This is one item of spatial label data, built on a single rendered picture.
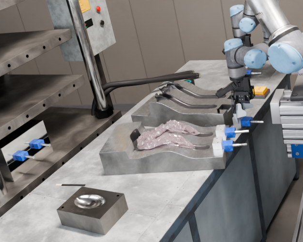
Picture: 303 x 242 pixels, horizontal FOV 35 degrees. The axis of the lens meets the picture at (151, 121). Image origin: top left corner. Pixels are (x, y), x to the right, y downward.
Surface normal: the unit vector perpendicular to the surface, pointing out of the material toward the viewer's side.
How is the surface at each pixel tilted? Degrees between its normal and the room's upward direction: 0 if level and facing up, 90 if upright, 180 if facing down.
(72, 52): 90
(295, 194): 0
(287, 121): 90
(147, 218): 0
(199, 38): 90
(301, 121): 90
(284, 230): 0
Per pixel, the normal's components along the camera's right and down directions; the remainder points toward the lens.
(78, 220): -0.50, 0.46
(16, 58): 0.84, 0.05
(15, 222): -0.22, -0.88
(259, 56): 0.48, 0.27
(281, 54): -0.78, 0.49
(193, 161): -0.23, 0.46
